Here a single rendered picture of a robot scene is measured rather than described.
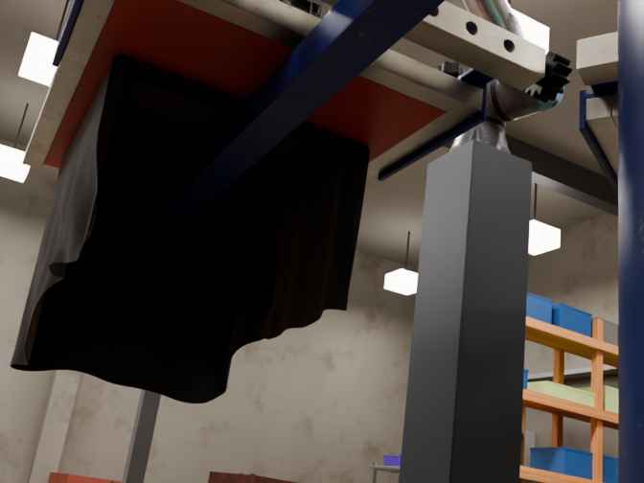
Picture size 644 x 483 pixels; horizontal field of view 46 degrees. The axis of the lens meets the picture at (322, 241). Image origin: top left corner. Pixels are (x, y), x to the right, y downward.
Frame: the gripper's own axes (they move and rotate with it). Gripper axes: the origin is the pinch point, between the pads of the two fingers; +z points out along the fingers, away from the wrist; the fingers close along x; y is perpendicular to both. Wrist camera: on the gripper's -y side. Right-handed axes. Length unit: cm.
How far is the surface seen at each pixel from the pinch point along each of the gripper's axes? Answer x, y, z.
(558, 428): 478, 522, -50
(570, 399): 431, 491, -71
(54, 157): 51, -24, 6
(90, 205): 6.8, -19.5, 29.0
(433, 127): -9.4, 27.2, 5.3
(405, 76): -18.6, 15.6, 5.1
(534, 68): -26.7, 32.4, 0.8
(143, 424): 75, 12, 52
